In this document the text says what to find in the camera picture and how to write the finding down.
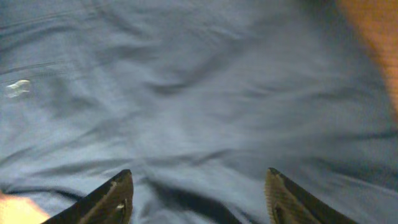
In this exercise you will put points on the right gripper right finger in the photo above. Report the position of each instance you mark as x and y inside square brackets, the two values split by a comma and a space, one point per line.
[289, 203]

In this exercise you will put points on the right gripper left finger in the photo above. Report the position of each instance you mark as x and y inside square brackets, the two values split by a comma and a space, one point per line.
[110, 203]

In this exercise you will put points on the navy blue shorts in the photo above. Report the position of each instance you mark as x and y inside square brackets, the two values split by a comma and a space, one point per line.
[198, 99]

